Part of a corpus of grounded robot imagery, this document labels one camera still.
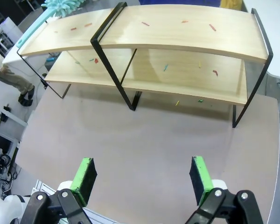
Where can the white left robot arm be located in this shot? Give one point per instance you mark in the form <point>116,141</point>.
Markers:
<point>0,205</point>

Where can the grey workbench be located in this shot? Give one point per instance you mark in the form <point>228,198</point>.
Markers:
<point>7,119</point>

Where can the orange hanging garment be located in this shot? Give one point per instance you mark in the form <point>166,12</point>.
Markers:
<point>231,5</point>

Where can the two-tier wooden shelf black frame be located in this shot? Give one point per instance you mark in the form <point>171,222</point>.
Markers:
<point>177,37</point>

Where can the orange paper scrap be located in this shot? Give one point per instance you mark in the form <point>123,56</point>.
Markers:
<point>88,24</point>
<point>184,21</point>

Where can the teal fluffy duster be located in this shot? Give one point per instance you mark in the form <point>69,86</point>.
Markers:
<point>60,7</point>

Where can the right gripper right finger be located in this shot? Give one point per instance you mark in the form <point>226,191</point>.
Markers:
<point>200,177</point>

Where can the person in khaki trousers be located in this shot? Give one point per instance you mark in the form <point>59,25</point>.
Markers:
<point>16,81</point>

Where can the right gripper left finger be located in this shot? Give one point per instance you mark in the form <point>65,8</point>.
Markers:
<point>82,179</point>

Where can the aluminium mounting frame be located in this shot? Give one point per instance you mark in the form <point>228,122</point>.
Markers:
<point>43,186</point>

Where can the white side table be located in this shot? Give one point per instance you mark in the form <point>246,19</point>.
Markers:
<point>14,54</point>

